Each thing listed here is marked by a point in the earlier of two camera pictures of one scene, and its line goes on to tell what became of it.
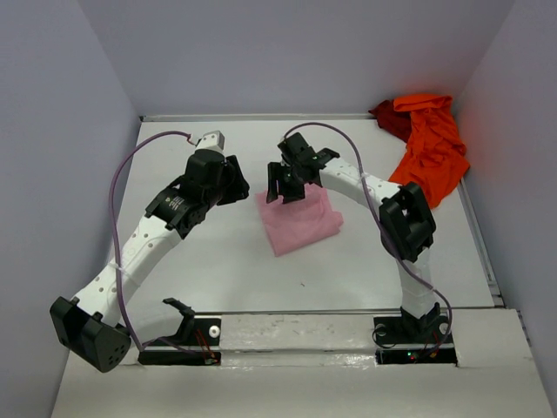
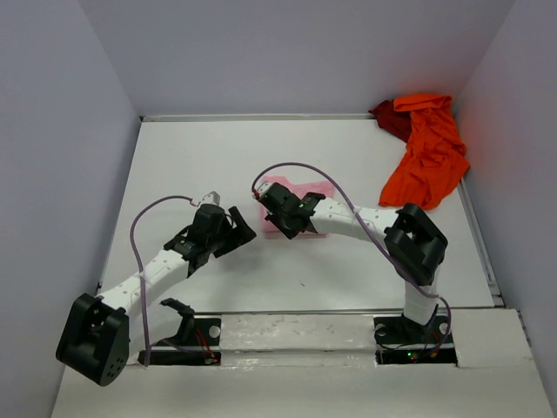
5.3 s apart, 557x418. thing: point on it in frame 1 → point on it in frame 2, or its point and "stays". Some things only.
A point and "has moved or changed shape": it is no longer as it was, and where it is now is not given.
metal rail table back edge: x=257 y=117 stays
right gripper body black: x=290 y=181 → x=281 y=222
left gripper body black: x=231 y=186 → x=226 y=238
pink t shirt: x=297 y=225 has moved or changed shape
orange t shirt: x=436 y=155 stays
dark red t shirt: x=399 y=123 stays
